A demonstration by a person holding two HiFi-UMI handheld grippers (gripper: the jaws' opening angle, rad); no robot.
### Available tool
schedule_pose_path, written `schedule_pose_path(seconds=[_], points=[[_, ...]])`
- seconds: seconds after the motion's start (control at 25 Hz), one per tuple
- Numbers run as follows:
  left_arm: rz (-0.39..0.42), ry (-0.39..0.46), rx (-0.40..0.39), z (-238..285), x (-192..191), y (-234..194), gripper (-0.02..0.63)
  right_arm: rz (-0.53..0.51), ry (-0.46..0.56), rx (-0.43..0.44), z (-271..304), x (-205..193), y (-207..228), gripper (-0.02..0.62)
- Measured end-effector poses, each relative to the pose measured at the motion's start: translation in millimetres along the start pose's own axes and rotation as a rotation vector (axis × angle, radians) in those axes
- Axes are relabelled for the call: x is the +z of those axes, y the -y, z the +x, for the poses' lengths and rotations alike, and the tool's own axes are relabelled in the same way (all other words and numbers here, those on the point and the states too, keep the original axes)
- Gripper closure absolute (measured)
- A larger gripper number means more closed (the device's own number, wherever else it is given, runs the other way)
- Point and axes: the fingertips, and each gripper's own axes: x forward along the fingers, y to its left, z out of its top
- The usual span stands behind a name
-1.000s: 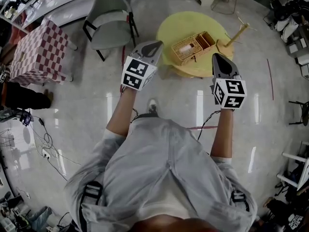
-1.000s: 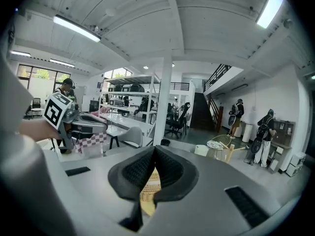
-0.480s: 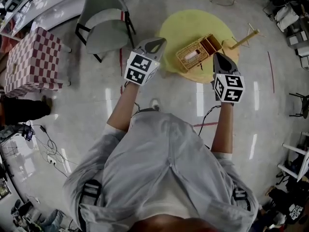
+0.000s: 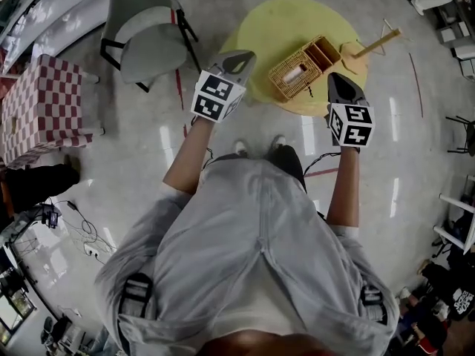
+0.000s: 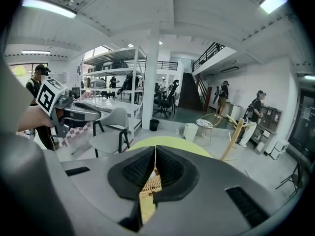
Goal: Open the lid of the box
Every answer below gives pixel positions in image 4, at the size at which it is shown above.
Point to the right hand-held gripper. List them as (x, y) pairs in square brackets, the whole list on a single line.
[(350, 124)]

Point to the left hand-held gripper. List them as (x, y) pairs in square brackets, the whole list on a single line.
[(217, 95)]

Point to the woven wicker box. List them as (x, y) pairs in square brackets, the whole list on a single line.
[(293, 73)]

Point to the person's right forearm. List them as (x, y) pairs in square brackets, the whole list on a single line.
[(345, 191)]

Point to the person's left forearm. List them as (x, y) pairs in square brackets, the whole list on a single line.
[(189, 158)]

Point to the person's left shoe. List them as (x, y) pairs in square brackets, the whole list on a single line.
[(241, 147)]

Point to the person's shoe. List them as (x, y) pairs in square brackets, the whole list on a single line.
[(279, 142), (241, 147)]

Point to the person's black trousers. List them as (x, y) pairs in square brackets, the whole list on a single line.
[(287, 161)]

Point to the person's right shoe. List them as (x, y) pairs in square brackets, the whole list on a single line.
[(279, 142)]

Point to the white tissue roll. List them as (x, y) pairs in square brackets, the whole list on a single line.
[(294, 74)]

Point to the grey folding chair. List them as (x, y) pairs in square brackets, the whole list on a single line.
[(156, 46)]

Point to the yellow round table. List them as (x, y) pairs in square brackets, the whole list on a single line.
[(282, 24)]

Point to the black metal stool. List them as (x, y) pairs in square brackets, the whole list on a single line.
[(464, 132)]

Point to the person's grey jacket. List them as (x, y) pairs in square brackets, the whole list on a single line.
[(237, 258)]

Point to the red white checkered stool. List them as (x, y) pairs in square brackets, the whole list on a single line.
[(41, 106)]

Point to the white power strip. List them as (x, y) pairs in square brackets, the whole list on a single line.
[(91, 250)]

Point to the black bag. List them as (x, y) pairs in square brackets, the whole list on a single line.
[(33, 185)]

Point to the wooden stick frame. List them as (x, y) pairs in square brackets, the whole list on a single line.
[(376, 43)]

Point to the white table frame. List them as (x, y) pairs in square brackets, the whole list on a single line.
[(458, 217)]

